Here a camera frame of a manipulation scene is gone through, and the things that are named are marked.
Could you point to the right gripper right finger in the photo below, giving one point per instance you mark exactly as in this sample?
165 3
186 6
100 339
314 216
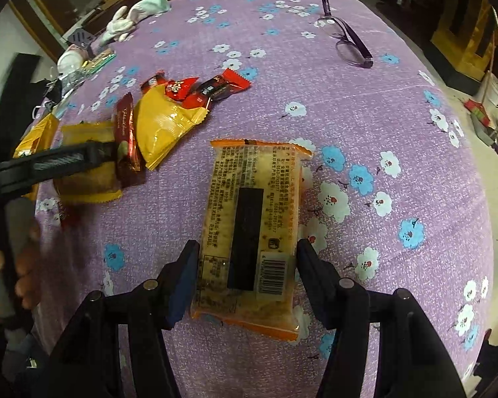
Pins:
342 306

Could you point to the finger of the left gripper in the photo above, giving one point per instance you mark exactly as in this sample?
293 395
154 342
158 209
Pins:
19 175

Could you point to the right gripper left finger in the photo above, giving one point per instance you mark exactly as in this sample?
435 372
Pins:
157 305

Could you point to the long orange cake packet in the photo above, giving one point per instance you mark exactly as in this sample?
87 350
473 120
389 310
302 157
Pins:
247 261

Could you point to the yellow pastry packet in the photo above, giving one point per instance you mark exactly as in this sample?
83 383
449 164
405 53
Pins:
93 183

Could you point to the dark red Golden Crown wafer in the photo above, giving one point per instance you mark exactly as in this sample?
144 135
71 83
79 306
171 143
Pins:
130 165

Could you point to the yellow foil snack packet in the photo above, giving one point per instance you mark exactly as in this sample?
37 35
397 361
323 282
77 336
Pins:
160 123

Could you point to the small red candy packet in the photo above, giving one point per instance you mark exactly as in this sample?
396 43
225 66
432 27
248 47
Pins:
178 90

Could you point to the red black candy packet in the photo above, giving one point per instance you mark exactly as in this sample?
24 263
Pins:
215 89

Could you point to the yellow tray with white bottom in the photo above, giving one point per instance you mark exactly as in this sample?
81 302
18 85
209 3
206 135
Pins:
39 137

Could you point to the black leather sofa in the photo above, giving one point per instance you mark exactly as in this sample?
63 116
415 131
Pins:
19 96

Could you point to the purple floral tablecloth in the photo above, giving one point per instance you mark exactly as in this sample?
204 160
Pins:
370 165

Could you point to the white round container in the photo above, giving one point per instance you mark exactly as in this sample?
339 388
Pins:
71 60

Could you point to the round biscuit green packet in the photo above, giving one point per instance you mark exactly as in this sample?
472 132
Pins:
94 65

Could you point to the purple perforated stand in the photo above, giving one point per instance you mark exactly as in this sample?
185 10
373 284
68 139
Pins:
81 38

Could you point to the white plush toy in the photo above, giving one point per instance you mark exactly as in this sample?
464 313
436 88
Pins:
125 20

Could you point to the purple eyeglasses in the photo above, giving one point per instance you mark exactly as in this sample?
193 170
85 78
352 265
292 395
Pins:
348 44

